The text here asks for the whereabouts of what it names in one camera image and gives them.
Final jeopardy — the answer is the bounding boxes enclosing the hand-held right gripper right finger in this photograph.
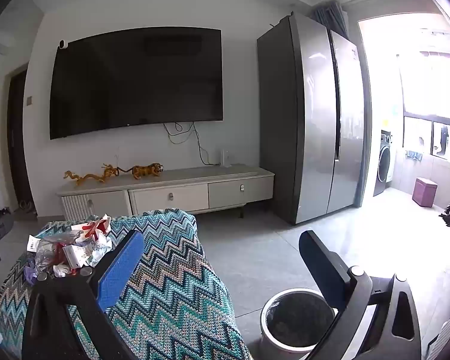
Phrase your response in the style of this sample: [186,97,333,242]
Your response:
[299,229,423,360]

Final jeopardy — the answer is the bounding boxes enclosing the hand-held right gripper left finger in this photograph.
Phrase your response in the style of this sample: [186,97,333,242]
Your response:
[22,229,146,360]

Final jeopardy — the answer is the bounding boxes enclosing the purple wrapper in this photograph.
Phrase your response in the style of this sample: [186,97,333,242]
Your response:
[22,258,43,286]

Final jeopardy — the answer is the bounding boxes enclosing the clear plastic bag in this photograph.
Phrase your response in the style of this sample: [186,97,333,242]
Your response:
[35,230,84,271]

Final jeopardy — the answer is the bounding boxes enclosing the white round trash bin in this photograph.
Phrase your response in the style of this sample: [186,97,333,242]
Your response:
[260,288,340,354]

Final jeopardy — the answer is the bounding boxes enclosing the teal zigzag knitted blanket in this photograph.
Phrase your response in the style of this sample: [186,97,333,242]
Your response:
[0,209,254,360]

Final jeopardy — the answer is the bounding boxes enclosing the golden dragon figurine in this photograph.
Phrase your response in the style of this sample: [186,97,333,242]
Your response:
[63,163,121,187]

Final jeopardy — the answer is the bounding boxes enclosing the white television cabinet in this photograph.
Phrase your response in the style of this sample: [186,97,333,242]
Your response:
[56,165,275,221]

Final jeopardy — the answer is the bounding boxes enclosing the orange tiger figurine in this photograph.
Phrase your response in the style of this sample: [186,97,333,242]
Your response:
[121,162,164,178]

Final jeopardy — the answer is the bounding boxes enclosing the dark doorway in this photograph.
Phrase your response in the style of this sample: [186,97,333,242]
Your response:
[7,64,37,211]

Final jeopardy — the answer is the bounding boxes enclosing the front-loading washing machine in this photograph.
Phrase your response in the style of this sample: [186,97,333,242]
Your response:
[373,129,397,197]

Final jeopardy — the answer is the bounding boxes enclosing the purple cube stool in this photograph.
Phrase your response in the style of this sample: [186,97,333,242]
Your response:
[412,177,439,208]

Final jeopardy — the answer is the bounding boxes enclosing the silver two-door refrigerator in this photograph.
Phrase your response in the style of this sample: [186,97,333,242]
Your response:
[257,12,372,226]

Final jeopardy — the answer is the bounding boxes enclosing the balcony window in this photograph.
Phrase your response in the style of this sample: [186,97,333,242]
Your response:
[400,64,450,159]

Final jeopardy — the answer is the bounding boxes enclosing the grey curtain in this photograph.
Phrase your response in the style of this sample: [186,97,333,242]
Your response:
[310,0,349,39]

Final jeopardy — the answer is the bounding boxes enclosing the black hanging cables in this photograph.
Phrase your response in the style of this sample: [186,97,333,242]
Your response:
[163,121,222,167]

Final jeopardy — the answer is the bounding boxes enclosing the large black wall television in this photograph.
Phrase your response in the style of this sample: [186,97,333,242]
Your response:
[49,27,224,140]

